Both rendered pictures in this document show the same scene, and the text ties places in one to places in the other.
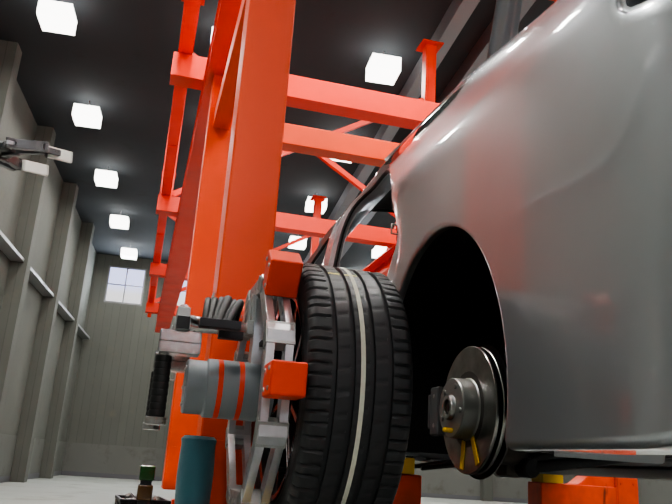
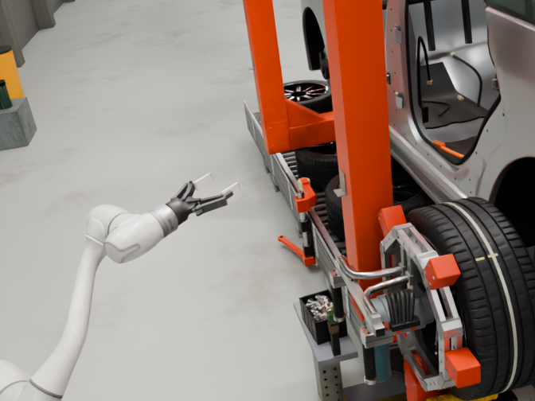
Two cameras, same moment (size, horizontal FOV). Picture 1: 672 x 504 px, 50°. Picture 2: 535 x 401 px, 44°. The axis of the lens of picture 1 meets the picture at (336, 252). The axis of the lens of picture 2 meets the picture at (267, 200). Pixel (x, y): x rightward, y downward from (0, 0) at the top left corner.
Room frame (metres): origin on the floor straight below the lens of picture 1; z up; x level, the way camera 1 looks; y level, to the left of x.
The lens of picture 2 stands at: (-0.03, 0.41, 2.26)
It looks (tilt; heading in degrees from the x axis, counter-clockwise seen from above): 27 degrees down; 7
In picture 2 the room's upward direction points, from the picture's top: 9 degrees counter-clockwise
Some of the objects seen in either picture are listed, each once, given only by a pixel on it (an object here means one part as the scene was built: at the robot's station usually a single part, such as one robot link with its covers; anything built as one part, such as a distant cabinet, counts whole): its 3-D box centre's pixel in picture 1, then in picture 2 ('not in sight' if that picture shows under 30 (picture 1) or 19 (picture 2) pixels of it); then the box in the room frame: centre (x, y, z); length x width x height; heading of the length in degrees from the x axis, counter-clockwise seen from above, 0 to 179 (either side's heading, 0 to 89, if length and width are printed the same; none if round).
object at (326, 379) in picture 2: not in sight; (326, 363); (2.28, 0.53, 0.21); 0.10 x 0.10 x 0.42; 14
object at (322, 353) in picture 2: not in sight; (323, 328); (2.25, 0.52, 0.44); 0.43 x 0.17 x 0.03; 14
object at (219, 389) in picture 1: (227, 389); (397, 312); (1.78, 0.24, 0.85); 0.21 x 0.14 x 0.14; 104
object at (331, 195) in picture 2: not in sight; (382, 202); (3.43, 0.14, 0.39); 0.66 x 0.66 x 0.24
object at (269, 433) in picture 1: (256, 392); (417, 307); (1.80, 0.17, 0.85); 0.54 x 0.07 x 0.54; 14
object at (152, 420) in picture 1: (159, 387); (369, 361); (1.58, 0.36, 0.83); 0.04 x 0.04 x 0.16
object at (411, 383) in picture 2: not in sight; (431, 385); (1.81, 0.13, 0.48); 0.16 x 0.12 x 0.17; 104
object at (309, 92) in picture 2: not in sight; (299, 104); (5.34, 0.64, 0.39); 0.66 x 0.66 x 0.24
